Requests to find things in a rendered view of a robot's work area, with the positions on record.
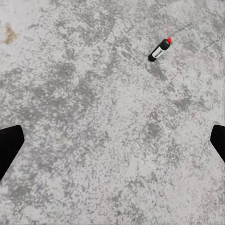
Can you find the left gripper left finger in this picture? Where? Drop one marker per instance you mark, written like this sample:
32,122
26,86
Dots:
11,140

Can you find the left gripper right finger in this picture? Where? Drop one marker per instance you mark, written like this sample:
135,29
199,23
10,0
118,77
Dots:
217,139

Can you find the insectifuge atomizer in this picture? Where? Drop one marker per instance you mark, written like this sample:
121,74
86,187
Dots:
160,49

